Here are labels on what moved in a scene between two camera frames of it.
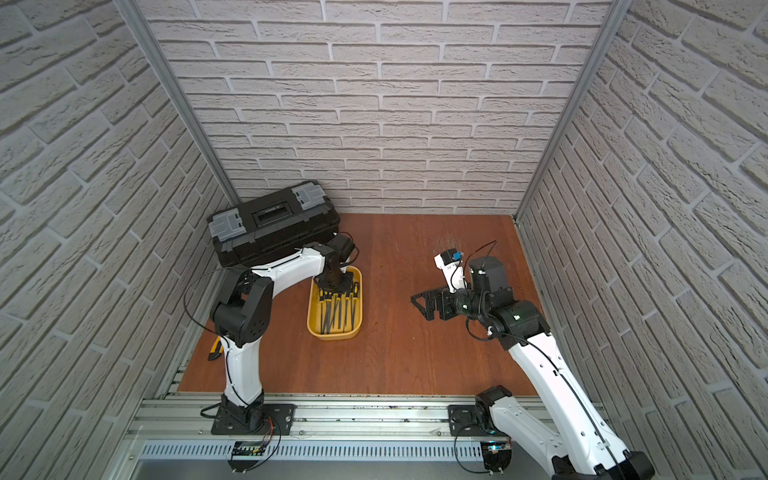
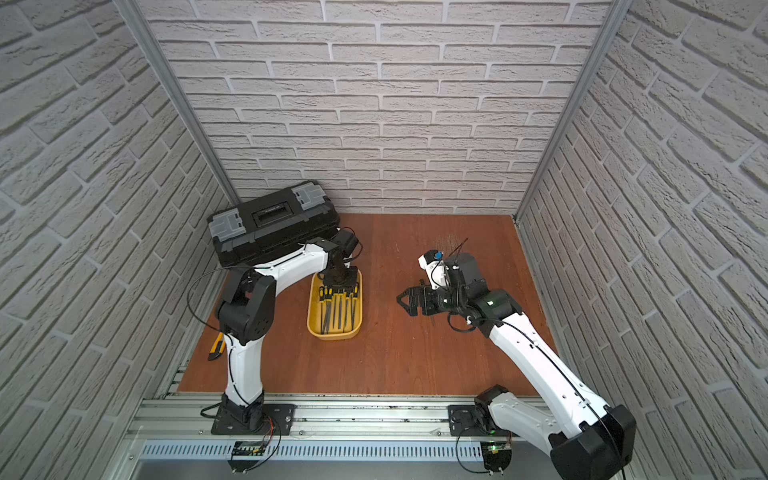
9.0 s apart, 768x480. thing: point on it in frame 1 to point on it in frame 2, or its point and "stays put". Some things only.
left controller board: (246, 454) stays put
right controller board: (496, 455) stays put
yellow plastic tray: (335, 315) stays put
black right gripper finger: (428, 310) to (409, 302)
